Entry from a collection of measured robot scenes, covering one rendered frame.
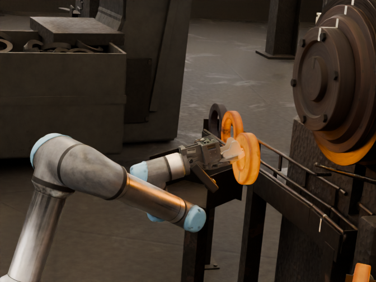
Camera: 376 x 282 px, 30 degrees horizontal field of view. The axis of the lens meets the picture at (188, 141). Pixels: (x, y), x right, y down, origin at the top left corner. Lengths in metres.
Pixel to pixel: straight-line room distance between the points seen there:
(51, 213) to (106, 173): 0.20
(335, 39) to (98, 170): 0.69
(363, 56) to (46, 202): 0.88
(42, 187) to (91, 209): 2.01
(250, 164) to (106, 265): 1.33
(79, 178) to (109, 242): 1.73
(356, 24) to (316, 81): 0.18
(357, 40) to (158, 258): 1.79
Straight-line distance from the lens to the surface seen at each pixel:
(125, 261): 3.27
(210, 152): 2.07
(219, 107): 2.99
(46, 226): 1.85
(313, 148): 2.34
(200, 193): 2.45
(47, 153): 1.81
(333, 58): 1.83
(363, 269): 1.63
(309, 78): 1.94
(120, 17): 4.71
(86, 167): 1.73
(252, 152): 2.06
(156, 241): 3.48
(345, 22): 1.89
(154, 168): 2.03
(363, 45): 1.83
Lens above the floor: 1.48
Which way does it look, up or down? 17 degrees down
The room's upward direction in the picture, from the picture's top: 4 degrees clockwise
